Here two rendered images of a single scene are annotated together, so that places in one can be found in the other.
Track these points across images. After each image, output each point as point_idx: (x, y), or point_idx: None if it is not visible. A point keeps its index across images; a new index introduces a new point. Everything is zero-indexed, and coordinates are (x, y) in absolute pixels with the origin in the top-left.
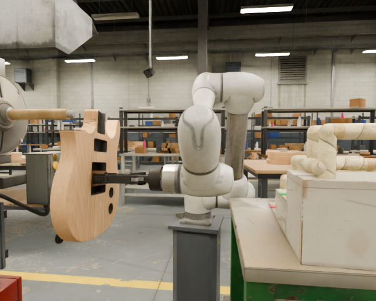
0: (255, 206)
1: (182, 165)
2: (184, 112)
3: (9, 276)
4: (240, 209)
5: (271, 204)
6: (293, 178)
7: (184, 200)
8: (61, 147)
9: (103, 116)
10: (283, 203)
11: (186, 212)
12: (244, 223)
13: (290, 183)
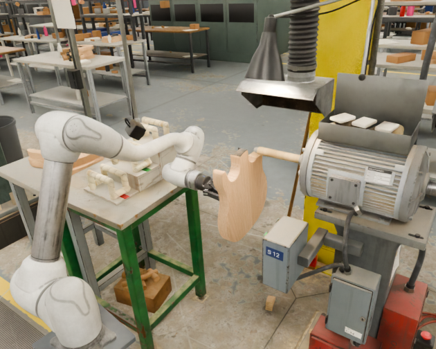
0: (129, 206)
1: (194, 164)
2: (201, 129)
3: (322, 336)
4: (143, 205)
5: (121, 199)
6: (168, 147)
7: (96, 320)
8: (261, 163)
9: (232, 157)
10: (156, 169)
11: (101, 328)
12: (164, 191)
13: (165, 151)
